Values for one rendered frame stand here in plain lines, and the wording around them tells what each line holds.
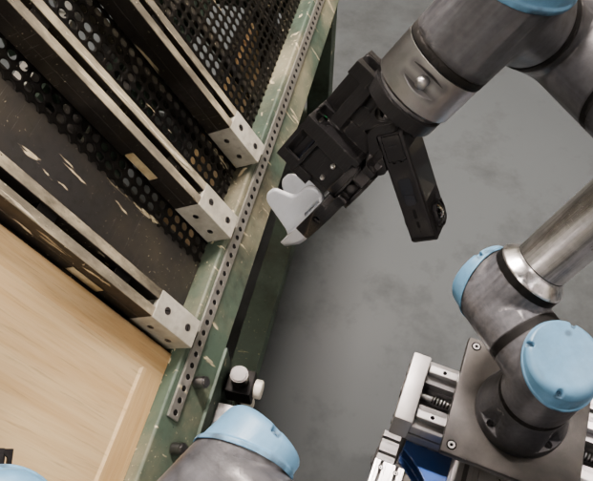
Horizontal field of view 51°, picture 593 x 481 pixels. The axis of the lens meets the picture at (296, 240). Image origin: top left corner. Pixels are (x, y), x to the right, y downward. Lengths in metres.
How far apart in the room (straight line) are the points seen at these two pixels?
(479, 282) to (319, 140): 0.52
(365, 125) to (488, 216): 2.19
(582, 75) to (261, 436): 0.37
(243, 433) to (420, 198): 0.25
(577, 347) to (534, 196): 1.92
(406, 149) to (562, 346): 0.50
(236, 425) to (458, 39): 0.33
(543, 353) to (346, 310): 1.48
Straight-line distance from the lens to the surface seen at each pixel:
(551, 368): 0.95
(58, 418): 1.16
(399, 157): 0.55
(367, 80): 0.53
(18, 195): 1.06
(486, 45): 0.49
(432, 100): 0.51
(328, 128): 0.55
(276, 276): 2.23
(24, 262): 1.12
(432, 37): 0.50
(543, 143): 3.09
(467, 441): 1.12
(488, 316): 1.00
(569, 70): 0.54
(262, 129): 1.67
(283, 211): 0.61
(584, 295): 2.64
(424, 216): 0.57
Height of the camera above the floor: 2.07
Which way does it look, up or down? 55 degrees down
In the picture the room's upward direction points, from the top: straight up
